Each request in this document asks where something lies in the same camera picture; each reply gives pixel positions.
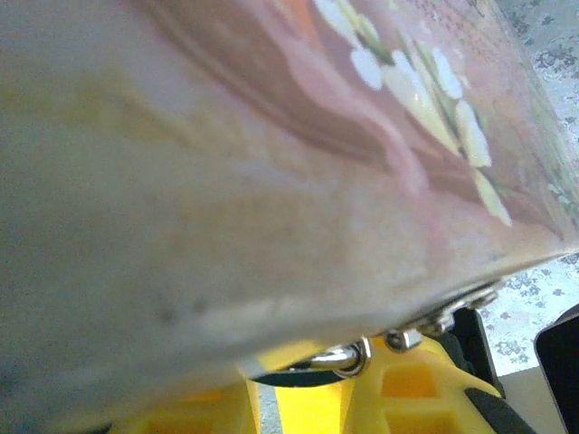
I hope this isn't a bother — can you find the pink decorated tin box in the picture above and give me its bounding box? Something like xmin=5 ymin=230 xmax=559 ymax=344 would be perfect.
xmin=0 ymin=0 xmax=579 ymax=434

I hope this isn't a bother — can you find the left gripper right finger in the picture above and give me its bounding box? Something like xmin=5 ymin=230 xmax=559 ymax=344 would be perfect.
xmin=271 ymin=307 xmax=539 ymax=434

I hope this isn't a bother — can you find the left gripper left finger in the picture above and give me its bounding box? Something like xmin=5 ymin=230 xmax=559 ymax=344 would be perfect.
xmin=108 ymin=365 xmax=262 ymax=434

